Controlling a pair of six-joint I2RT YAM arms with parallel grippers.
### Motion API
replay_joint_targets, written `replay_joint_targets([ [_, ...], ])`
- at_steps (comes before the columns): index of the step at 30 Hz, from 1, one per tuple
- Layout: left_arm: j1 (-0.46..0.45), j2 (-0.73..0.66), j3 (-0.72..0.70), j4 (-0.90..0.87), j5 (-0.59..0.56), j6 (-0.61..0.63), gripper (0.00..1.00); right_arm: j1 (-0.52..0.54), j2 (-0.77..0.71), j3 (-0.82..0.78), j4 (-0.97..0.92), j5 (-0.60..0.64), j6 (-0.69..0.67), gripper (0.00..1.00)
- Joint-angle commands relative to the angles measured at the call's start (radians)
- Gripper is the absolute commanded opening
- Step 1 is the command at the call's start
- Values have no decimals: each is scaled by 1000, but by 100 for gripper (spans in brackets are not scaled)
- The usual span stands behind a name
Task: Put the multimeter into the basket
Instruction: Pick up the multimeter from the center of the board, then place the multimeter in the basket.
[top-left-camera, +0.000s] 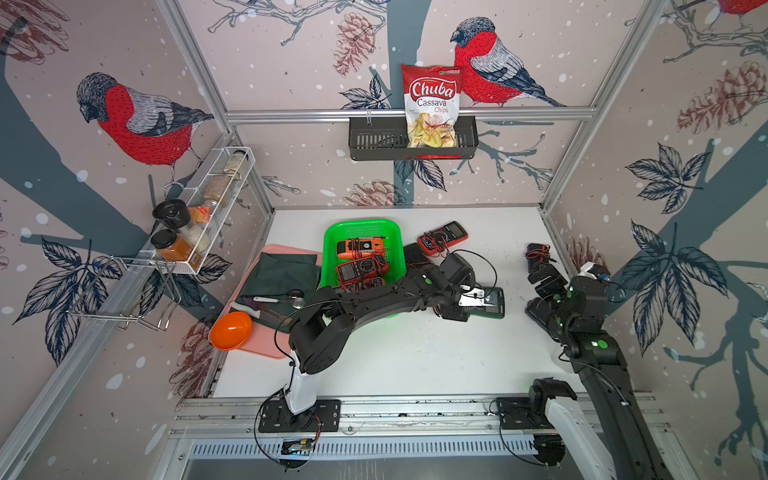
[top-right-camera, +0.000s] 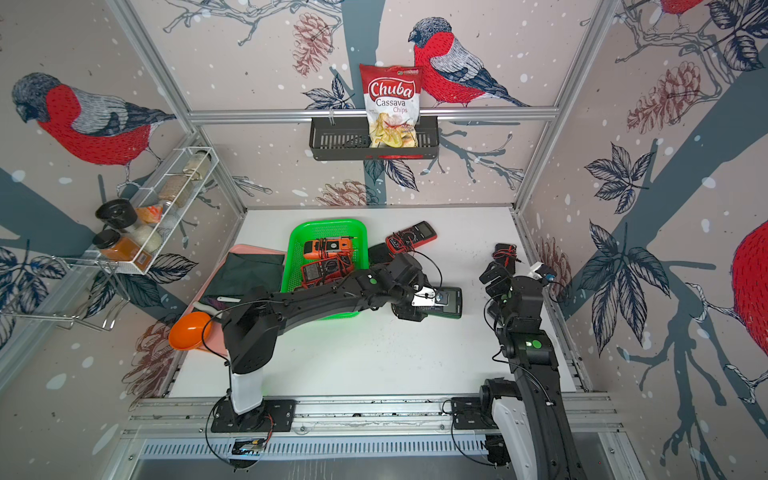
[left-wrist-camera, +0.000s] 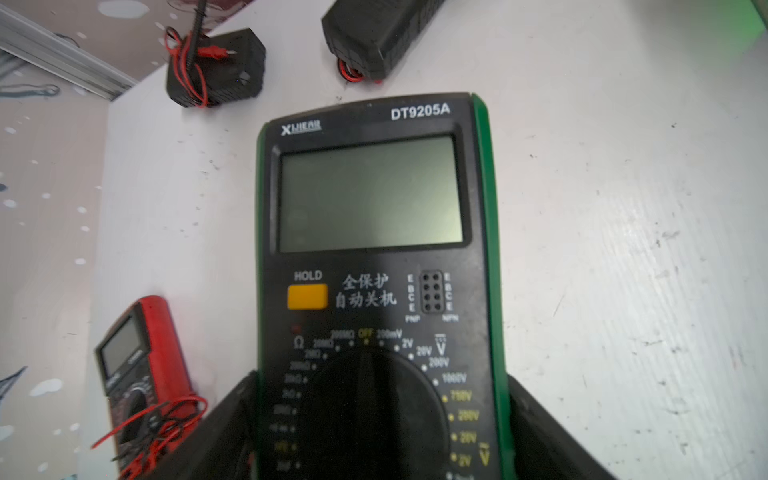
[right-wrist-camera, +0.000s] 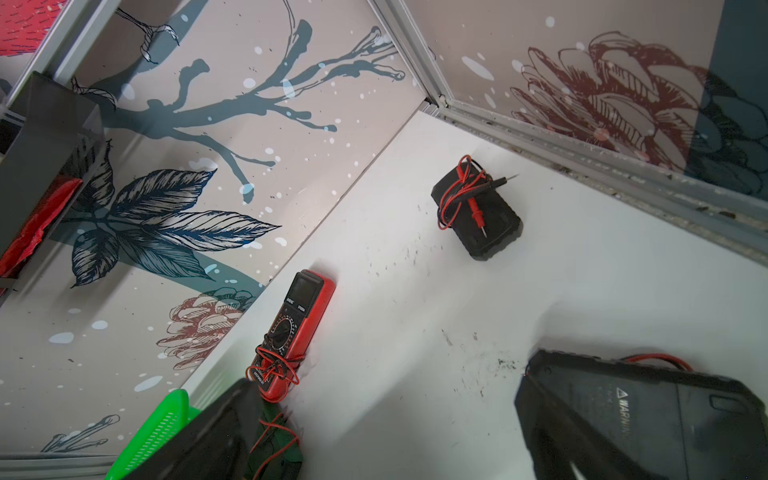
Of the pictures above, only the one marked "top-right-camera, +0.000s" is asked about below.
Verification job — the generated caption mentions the dark green multimeter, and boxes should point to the dark green multimeter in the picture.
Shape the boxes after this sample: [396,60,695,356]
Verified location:
[417,287,463,319]

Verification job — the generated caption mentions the red multimeter with leads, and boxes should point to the red multimeter with leads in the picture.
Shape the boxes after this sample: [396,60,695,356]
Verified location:
[301,254,355,289]

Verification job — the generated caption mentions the green plastic basket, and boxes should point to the green plastic basket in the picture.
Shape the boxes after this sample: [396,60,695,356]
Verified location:
[281,218,370,293]

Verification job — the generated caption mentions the orange multimeter leads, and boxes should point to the orange multimeter leads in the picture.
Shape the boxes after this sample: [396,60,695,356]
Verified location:
[303,237,354,260]

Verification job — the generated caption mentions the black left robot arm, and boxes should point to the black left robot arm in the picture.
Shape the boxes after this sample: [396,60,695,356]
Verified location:
[220,254,437,416]

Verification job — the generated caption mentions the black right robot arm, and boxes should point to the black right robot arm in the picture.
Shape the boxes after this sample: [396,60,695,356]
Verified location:
[479,262,586,479]

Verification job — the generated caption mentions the small black multimeter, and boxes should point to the small black multimeter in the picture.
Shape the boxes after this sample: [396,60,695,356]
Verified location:
[492,243,518,268]

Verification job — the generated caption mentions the black face-down multimeter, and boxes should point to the black face-down multimeter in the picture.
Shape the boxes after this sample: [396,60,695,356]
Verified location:
[368,242,394,266]

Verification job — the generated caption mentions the red multimeter far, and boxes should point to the red multimeter far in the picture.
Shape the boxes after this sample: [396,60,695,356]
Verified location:
[385,221,437,255]

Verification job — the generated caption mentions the dark green cloth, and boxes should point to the dark green cloth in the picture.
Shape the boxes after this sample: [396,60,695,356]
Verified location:
[198,251,285,305]

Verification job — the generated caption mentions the cassava chips bag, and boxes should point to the cassava chips bag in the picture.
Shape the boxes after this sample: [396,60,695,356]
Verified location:
[360,65,422,148]

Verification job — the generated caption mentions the pink tray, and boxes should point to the pink tray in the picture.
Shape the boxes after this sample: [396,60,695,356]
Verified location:
[182,244,285,357]

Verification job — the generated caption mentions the orange bowl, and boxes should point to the orange bowl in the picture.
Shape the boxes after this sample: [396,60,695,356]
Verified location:
[168,311,212,351]

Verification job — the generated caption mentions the black lid spice jar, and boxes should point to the black lid spice jar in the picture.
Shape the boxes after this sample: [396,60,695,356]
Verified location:
[95,198,139,230]

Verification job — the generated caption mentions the amber spice jar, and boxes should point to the amber spice jar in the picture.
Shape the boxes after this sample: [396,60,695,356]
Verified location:
[93,229,152,265]

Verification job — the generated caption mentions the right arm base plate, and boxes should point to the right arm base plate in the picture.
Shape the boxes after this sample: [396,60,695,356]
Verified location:
[449,394,498,431]

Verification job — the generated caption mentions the black wall basket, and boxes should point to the black wall basket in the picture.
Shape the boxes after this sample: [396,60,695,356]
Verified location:
[309,116,439,161]

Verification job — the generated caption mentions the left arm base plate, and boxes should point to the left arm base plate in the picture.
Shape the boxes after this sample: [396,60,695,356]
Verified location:
[210,397,297,433]

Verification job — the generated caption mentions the white wire spice rack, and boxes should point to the white wire spice rack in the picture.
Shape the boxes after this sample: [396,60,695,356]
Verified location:
[116,146,219,275]

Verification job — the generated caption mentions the wire wall hook rack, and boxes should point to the wire wall hook rack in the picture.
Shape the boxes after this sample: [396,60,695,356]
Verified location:
[1,255,131,339]

